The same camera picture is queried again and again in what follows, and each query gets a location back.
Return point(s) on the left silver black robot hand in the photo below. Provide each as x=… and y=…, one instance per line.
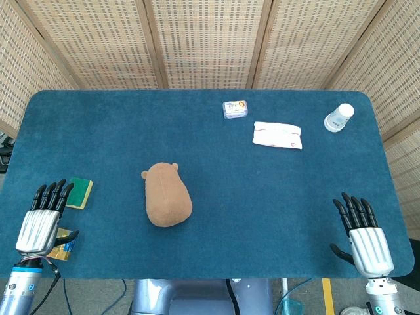
x=36, y=229

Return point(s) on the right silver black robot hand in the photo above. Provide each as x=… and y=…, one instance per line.
x=369, y=246

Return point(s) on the brown plush toy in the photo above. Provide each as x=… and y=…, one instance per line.
x=167, y=197

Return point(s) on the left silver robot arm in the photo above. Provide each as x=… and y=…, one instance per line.
x=18, y=288

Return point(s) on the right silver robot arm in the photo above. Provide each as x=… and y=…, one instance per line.
x=385, y=297

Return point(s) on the yellow snack packet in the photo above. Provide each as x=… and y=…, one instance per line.
x=64, y=251

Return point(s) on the green yellow sponge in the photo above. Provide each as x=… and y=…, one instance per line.
x=80, y=193

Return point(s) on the white shoe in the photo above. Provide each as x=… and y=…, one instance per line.
x=354, y=310

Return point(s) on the white table leg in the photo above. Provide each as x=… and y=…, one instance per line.
x=284, y=290

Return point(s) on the teal plastic object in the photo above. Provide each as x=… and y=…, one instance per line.
x=292, y=307

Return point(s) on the blue table mat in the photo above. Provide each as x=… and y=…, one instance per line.
x=246, y=203

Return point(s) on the white paper cup stack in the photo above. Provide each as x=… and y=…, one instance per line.
x=338, y=118

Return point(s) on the white tissue pack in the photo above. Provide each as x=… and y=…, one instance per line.
x=277, y=135

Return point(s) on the grey robot torso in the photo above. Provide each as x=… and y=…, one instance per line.
x=193, y=297

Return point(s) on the clear plastic box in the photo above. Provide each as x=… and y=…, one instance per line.
x=235, y=110

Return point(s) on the woven bamboo folding screen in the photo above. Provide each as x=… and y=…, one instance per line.
x=210, y=42

